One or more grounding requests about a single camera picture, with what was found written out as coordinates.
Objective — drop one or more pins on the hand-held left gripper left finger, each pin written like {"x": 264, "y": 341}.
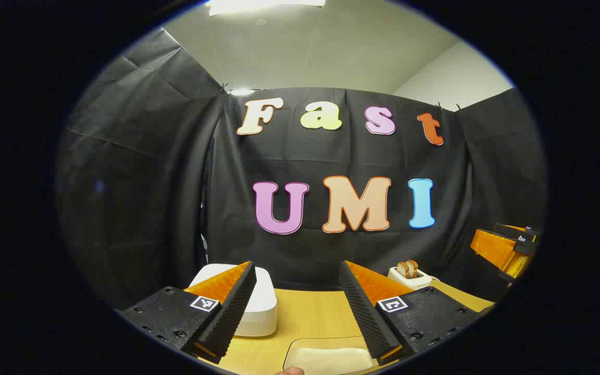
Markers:
{"x": 227, "y": 317}

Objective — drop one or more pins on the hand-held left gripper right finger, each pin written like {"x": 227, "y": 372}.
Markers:
{"x": 365, "y": 312}

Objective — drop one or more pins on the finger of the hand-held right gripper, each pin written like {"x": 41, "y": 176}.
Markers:
{"x": 492, "y": 250}

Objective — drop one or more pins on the white rice cooker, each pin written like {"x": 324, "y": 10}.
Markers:
{"x": 261, "y": 302}

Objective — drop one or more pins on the clear plastic rice box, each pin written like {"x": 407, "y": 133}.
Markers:
{"x": 326, "y": 344}

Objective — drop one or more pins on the toasted bread slice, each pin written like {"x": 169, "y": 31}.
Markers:
{"x": 401, "y": 269}
{"x": 413, "y": 266}

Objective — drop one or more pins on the white toaster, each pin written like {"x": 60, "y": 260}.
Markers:
{"x": 414, "y": 281}

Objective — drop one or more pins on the ceiling light panel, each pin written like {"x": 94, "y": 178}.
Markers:
{"x": 263, "y": 5}

